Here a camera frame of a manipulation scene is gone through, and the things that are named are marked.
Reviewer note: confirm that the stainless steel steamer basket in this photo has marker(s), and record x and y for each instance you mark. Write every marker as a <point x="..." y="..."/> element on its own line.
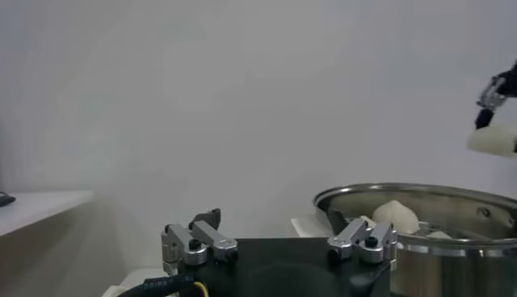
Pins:
<point x="464" y="270"/>

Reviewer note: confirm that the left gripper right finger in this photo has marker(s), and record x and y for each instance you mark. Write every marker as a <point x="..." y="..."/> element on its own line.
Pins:
<point x="351" y="236"/>

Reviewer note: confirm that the white steamed baozi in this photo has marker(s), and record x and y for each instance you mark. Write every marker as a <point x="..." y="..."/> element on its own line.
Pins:
<point x="493" y="141"/>
<point x="396" y="216"/>
<point x="438" y="234"/>
<point x="368" y="221"/>

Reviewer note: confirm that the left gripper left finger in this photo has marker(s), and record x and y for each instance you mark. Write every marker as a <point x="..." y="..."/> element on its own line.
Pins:
<point x="179" y="238"/>

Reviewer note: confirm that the small black white dongle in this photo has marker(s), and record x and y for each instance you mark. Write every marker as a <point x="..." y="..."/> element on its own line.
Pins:
<point x="6" y="199"/>

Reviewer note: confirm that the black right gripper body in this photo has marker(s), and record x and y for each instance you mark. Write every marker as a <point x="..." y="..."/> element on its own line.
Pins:
<point x="511" y="82"/>

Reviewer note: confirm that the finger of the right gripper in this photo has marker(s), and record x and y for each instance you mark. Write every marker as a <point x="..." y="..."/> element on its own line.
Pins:
<point x="490" y="99"/>

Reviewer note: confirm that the white side table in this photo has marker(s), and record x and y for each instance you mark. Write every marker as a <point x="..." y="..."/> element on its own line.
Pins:
<point x="44" y="207"/>

